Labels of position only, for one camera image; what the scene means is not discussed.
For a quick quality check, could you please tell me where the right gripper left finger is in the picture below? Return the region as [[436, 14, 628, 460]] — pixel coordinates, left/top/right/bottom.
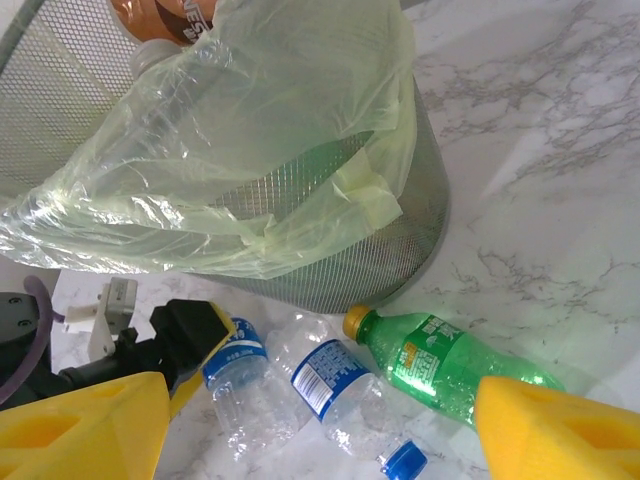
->
[[0, 370, 171, 480]]

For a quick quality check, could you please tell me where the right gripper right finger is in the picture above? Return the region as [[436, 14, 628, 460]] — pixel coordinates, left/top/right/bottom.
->
[[473, 375, 640, 480]]

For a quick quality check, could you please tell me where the small blue label water bottle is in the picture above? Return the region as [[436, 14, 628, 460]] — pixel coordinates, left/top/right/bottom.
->
[[201, 316, 301, 454]]

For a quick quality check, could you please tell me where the brown coffee bottle cream cap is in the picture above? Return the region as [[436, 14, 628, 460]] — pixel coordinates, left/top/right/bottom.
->
[[107, 0, 221, 76]]

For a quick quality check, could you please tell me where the pale green plastic bin liner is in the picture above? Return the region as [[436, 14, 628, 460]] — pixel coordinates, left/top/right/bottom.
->
[[0, 0, 419, 281]]

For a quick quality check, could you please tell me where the translucent green-lined trash bin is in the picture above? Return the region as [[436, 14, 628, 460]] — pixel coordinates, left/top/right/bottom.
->
[[0, 0, 454, 314]]

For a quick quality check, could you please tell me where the clear blue cap bottle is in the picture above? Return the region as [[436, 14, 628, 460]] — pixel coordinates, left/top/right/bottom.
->
[[264, 312, 430, 479]]

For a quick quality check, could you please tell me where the green plastic soda bottle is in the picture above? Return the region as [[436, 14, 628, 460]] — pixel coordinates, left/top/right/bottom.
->
[[342, 304, 569, 436]]

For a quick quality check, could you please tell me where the purple cable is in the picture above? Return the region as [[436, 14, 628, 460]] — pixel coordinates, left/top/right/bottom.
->
[[0, 275, 96, 404]]

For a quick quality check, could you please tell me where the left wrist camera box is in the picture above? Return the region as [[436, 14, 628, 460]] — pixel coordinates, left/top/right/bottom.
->
[[88, 278, 137, 359]]

